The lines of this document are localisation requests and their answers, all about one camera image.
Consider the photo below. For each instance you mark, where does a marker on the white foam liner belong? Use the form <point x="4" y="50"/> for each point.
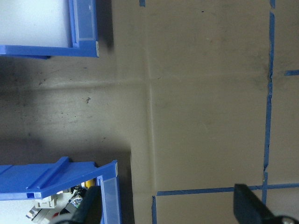
<point x="14" y="210"/>
<point x="35" y="23"/>

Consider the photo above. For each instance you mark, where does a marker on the blue bin with black buttons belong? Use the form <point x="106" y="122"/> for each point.
<point x="86" y="23"/>

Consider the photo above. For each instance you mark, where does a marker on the black switch with blue label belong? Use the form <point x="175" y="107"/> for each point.
<point x="76" y="199"/>

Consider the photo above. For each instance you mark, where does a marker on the red push button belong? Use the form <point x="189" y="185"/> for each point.
<point x="56" y="214"/>

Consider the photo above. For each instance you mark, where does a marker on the white plastic contact block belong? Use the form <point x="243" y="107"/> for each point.
<point x="45" y="204"/>

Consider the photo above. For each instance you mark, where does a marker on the yellow push button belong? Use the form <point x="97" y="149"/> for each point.
<point x="88" y="184"/>

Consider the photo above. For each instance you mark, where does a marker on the blue bin with mixed buttons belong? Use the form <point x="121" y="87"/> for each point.
<point x="58" y="177"/>

